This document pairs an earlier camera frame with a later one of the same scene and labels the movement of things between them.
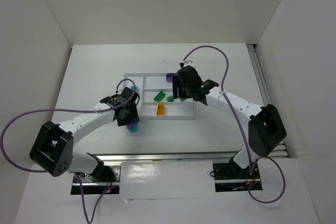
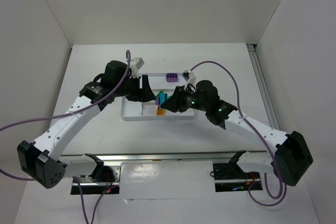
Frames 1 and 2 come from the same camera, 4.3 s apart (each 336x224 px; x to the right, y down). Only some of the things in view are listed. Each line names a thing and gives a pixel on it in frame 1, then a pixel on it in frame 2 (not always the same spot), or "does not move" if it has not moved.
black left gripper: [127, 118] to [139, 87]
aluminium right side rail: [264, 94] does not move
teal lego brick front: [135, 128] to [163, 97]
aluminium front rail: [116, 160] does not move
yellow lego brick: [160, 111] does not move
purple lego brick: [169, 76] does not move
